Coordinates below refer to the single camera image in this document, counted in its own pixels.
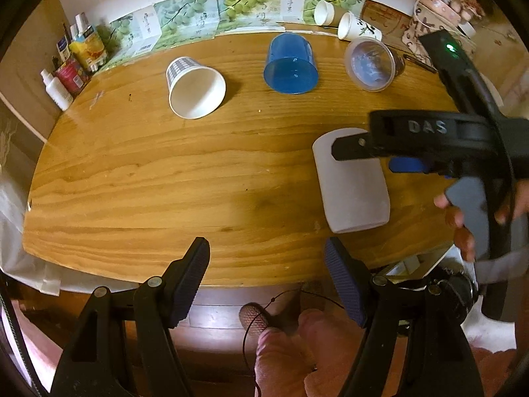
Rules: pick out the orange juice carton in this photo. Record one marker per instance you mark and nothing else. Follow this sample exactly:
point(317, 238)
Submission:
point(89, 50)

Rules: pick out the dark printed plastic cup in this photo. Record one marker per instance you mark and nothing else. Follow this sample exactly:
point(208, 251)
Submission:
point(371, 65)

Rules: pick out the black pen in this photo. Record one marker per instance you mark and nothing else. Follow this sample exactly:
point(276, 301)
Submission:
point(419, 63)

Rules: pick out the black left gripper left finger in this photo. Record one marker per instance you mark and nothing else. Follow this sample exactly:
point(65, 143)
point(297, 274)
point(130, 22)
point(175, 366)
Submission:
point(94, 363)

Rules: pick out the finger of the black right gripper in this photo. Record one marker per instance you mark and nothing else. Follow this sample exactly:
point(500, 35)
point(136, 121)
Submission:
point(407, 165)
point(353, 146)

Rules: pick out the green grape cardboard sheet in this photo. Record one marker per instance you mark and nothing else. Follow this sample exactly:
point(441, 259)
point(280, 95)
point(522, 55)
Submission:
point(171, 23)

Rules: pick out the person's left hand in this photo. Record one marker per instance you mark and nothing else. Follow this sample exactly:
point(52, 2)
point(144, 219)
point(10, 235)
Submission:
point(314, 362)

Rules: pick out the red cylindrical can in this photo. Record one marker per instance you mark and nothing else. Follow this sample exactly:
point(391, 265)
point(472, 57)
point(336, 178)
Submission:
point(73, 76)

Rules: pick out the letter print fabric bag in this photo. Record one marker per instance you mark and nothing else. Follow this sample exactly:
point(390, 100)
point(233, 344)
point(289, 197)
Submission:
point(454, 16)

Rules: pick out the white lace cloth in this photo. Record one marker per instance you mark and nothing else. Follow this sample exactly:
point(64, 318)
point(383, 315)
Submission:
point(19, 149)

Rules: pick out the white cream tube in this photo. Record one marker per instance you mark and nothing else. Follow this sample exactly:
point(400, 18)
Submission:
point(63, 49)

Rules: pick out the white spray bottle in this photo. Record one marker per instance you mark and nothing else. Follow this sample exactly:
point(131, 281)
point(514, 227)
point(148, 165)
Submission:
point(56, 90)

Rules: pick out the blue plastic cup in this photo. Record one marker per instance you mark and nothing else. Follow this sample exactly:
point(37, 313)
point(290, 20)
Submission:
point(290, 66)

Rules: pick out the white ceramic cup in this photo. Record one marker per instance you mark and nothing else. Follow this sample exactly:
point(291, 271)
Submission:
point(354, 192)

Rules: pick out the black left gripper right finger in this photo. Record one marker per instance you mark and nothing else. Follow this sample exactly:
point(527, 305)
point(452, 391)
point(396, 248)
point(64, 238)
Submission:
point(438, 359)

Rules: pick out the brown sleeve paper cup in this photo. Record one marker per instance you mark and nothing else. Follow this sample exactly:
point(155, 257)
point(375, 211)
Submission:
point(327, 14)

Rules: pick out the bamboo print paper cup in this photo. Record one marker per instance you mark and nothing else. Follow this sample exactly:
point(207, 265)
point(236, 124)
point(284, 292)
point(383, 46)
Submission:
point(351, 27)

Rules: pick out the checkered paper cup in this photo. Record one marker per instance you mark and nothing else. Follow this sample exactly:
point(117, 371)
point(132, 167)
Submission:
point(195, 90)

